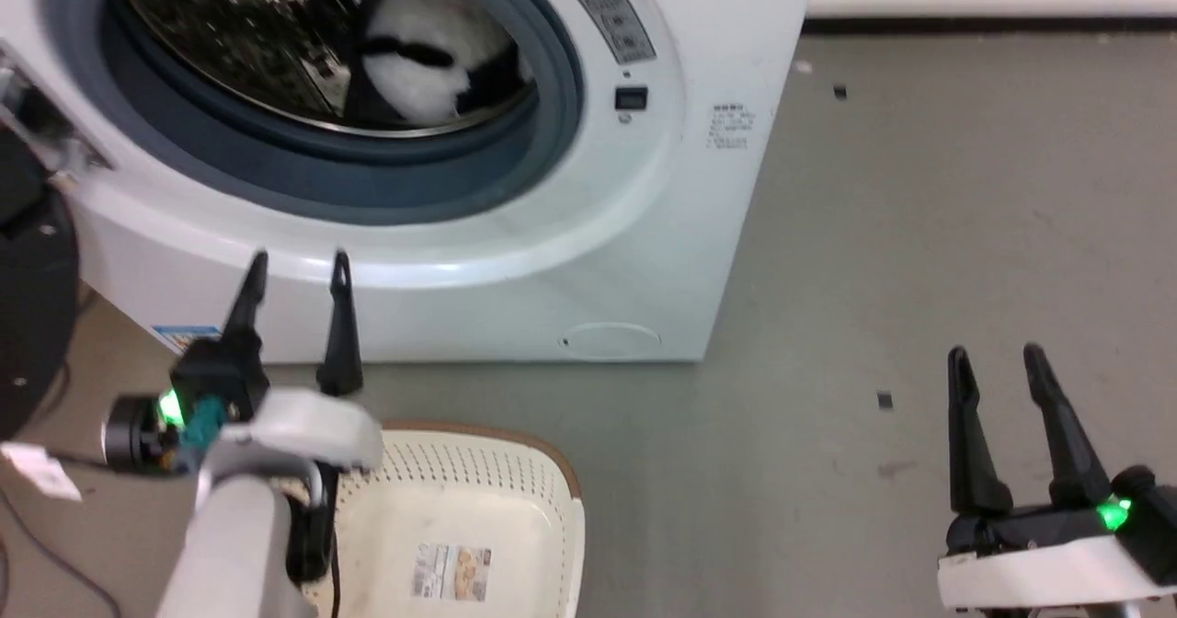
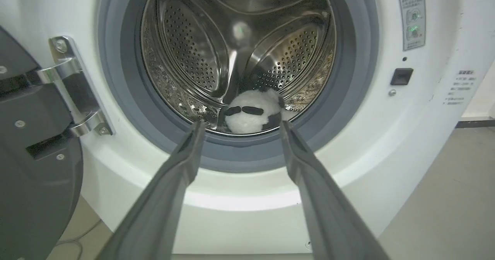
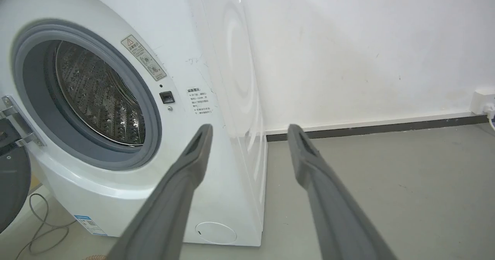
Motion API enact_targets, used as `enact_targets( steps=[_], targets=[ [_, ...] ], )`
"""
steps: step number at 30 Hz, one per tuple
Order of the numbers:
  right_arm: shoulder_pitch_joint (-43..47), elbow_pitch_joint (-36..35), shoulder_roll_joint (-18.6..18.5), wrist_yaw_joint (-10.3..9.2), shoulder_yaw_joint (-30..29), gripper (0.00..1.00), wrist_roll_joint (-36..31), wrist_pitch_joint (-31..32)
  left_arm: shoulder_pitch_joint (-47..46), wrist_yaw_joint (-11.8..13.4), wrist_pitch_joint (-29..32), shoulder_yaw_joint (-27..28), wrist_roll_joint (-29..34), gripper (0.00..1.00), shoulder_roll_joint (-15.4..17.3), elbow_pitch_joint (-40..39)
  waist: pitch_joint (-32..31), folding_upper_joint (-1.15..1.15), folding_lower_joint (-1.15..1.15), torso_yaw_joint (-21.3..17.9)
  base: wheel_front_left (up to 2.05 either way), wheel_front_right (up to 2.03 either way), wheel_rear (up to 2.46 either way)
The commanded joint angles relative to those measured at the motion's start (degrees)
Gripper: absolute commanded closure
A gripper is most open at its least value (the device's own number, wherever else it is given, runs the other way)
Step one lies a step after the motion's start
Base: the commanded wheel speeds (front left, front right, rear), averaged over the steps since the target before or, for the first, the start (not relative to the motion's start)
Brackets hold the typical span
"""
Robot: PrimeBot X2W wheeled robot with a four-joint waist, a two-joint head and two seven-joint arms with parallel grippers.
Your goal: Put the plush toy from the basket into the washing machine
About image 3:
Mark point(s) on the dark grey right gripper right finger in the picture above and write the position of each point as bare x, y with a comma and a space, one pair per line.
332, 209

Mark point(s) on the dark washing machine door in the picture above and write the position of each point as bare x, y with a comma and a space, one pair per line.
11, 167

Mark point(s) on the white wall socket box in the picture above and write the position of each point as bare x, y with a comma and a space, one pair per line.
481, 102

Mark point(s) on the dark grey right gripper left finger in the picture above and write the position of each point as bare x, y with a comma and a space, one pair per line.
170, 209

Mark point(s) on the woven wicker basket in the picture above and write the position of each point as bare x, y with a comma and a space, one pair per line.
94, 257

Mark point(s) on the white front-load washing machine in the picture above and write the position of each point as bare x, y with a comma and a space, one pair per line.
154, 97

